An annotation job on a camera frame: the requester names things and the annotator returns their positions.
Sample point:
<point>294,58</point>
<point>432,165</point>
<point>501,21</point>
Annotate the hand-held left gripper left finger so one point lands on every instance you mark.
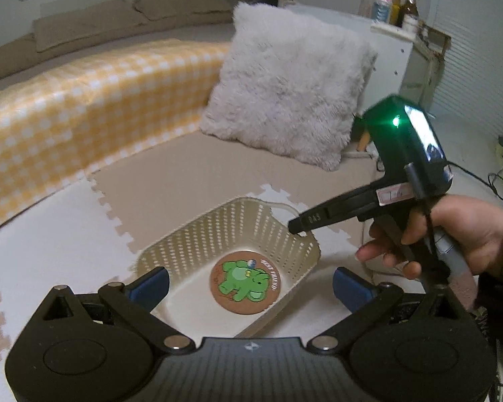
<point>151,287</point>

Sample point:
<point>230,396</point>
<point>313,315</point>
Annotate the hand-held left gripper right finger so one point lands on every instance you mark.
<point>352,287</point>

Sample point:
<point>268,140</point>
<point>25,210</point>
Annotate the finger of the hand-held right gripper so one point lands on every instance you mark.
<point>322,217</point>

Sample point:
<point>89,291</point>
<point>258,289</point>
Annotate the cream perforated plastic basket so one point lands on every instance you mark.
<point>180,255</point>

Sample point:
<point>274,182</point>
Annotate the person's right forearm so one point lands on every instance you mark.
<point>501,276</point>

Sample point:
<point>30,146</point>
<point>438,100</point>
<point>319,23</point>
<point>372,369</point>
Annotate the person's right hand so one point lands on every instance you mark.
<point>469,230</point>

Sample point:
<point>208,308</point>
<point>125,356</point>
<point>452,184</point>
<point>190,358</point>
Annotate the wooden cabinet leg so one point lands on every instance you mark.
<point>364,141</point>

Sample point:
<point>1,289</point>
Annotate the white cabinet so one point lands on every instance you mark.
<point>385,58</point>

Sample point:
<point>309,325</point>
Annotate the round coaster with green dinosaur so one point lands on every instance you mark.
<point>245,281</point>

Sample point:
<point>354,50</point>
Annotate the beige foam mat tile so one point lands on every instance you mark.
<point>172,176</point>

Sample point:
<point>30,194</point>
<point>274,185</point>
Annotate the small white jar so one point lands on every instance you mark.
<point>411,25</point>

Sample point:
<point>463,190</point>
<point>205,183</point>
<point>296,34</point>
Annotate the fluffy grey-white pillow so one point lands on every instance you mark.
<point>289,83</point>

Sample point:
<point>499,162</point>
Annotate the brown glass bottle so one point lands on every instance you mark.
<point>410,6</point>

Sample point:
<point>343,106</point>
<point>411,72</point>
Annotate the yellow checked padded bumper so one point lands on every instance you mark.
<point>67,113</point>

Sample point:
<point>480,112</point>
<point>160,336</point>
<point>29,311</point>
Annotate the small beige cushion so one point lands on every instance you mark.
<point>180,6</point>

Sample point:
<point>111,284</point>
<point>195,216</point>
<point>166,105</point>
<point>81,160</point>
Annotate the large beige cushion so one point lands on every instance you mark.
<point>84,23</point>

